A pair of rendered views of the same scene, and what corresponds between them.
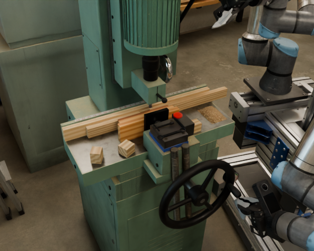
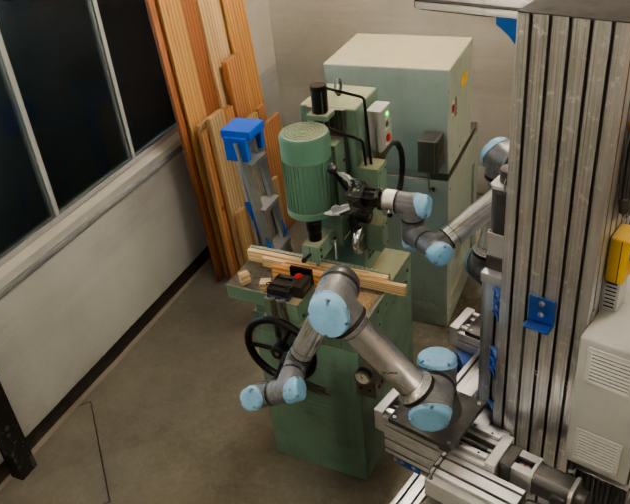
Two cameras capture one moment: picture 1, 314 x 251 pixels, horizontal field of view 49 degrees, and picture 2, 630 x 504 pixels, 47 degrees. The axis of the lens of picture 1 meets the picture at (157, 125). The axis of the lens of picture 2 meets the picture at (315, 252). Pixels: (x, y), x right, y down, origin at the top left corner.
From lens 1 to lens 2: 2.10 m
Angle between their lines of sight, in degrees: 48
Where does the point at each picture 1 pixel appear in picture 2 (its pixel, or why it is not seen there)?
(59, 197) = not seen: hidden behind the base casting
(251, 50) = (472, 262)
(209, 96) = (381, 285)
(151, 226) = not seen: hidden behind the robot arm
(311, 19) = (425, 244)
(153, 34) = (292, 201)
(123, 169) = (257, 299)
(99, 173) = (239, 291)
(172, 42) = (310, 213)
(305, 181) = (289, 360)
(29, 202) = not seen: hidden behind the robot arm
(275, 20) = (404, 232)
